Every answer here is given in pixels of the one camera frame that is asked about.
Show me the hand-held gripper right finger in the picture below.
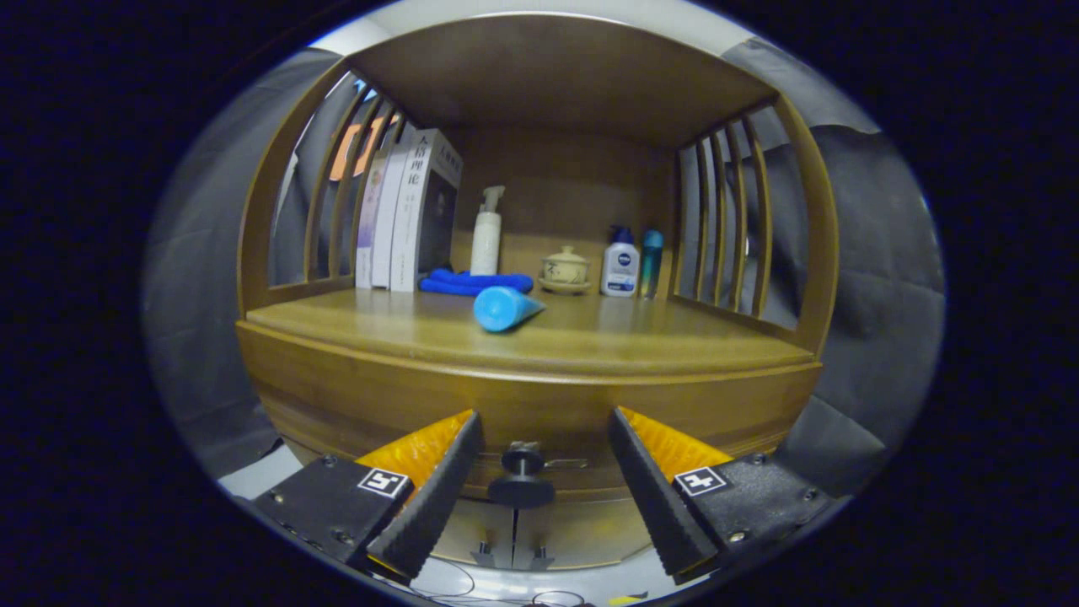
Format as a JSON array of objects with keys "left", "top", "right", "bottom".
[{"left": 609, "top": 406, "right": 844, "bottom": 585}]

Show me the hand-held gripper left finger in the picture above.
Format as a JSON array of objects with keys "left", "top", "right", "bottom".
[{"left": 251, "top": 410, "right": 486, "bottom": 583}]

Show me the wooden drawer with black knob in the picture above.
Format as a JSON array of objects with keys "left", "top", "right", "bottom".
[{"left": 253, "top": 371, "right": 810, "bottom": 511}]

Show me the blue cosmetic tube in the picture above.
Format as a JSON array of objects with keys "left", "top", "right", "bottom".
[{"left": 472, "top": 286, "right": 547, "bottom": 333}]

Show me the wooden cabinet door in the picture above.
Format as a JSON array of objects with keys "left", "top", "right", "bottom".
[
  {"left": 434, "top": 497, "right": 517, "bottom": 570},
  {"left": 513, "top": 497, "right": 654, "bottom": 570}
]

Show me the wooden countertop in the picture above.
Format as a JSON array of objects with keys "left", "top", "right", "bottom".
[{"left": 236, "top": 287, "right": 823, "bottom": 380}]

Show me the wooden cabinet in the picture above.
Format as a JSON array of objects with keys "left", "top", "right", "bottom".
[{"left": 236, "top": 13, "right": 841, "bottom": 574}]

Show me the blue cloth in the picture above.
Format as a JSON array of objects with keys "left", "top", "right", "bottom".
[{"left": 418, "top": 268, "right": 535, "bottom": 297}]

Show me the teal slim bottle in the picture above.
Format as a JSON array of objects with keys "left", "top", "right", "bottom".
[{"left": 640, "top": 229, "right": 665, "bottom": 299}]

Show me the white lotion bottle blue cap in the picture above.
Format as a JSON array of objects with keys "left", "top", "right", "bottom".
[{"left": 600, "top": 225, "right": 641, "bottom": 298}]

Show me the beige lidded tea cup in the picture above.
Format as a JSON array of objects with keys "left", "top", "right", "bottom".
[{"left": 538, "top": 245, "right": 593, "bottom": 296}]

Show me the white pump bottle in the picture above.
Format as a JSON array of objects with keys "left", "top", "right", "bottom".
[{"left": 470, "top": 185, "right": 507, "bottom": 277}]

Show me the purple-spined book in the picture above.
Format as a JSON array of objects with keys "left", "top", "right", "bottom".
[{"left": 355, "top": 150, "right": 390, "bottom": 290}]

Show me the white-spined book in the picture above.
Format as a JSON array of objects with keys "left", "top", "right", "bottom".
[{"left": 371, "top": 143, "right": 414, "bottom": 290}]

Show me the grey book with portrait cover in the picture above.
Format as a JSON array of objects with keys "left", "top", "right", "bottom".
[{"left": 389, "top": 128, "right": 464, "bottom": 293}]

